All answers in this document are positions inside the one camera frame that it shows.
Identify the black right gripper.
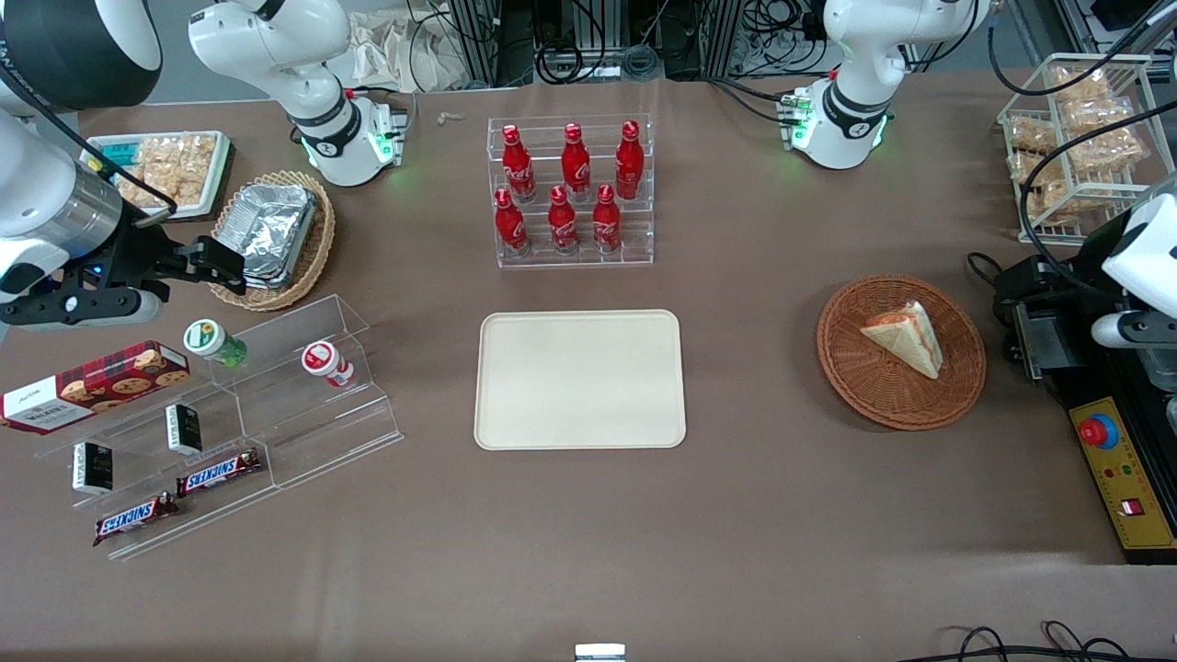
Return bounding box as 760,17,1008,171
55,219,248,300

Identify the triangle sandwich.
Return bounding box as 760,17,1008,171
861,301,945,380

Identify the white rectangular snack tray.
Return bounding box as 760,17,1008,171
81,131,235,223

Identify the oval light wicker basket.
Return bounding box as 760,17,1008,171
210,170,337,312

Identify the cream plastic tray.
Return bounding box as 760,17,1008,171
474,310,688,451

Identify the round brown wicker basket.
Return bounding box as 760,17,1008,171
817,275,988,431

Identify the silver foil container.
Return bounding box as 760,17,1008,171
215,183,319,289

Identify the green capped small bottle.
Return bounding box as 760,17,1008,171
183,319,247,369

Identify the bag of fried snacks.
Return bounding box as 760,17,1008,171
112,134,218,209
1007,115,1060,154
1062,97,1147,174
1048,64,1111,108
1011,152,1075,224

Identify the red capped small bottle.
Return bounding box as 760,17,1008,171
302,341,355,389

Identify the small black white box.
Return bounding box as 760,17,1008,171
73,442,114,496
166,404,203,456

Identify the red tartan cookie box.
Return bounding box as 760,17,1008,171
0,340,191,435

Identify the clear acrylic stepped shelf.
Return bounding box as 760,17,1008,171
35,294,404,562

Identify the snickers chocolate bar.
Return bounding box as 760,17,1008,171
93,492,180,547
176,449,263,497

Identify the crumpled beige paper bag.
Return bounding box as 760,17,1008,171
352,7,472,93

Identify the red cola bottle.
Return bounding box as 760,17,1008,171
494,188,531,257
614,120,646,200
591,183,623,254
548,185,581,256
561,122,594,202
501,124,537,204

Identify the clear acrylic bottle rack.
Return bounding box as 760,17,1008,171
487,113,656,269

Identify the black yellow control box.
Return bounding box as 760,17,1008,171
993,256,1177,564

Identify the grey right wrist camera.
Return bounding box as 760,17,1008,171
0,287,169,329

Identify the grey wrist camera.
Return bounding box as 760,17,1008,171
1092,311,1156,351
0,287,169,329

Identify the white wire rack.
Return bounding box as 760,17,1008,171
998,53,1177,245

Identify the black cable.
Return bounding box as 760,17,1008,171
988,0,1177,95
1019,99,1177,304
906,621,1177,662

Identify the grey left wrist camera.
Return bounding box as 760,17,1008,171
1092,311,1156,351

